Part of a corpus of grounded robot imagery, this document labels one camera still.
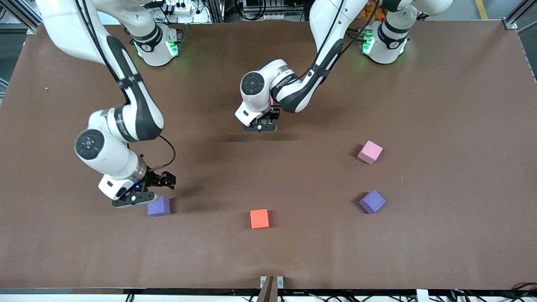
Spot dark equipment rack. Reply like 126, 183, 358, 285
241, 0, 313, 21

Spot orange foam block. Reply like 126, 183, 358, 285
250, 209, 270, 229

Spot brown wooden strip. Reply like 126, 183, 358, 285
256, 276, 279, 302

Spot purple foam block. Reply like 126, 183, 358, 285
147, 195, 171, 217
359, 190, 387, 214

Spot white power strip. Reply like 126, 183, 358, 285
163, 0, 210, 24

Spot aluminium frame profile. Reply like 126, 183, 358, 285
0, 0, 47, 34
503, 0, 537, 32

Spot orange snack bags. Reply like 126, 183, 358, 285
361, 0, 386, 22

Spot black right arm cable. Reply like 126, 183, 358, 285
147, 134, 177, 172

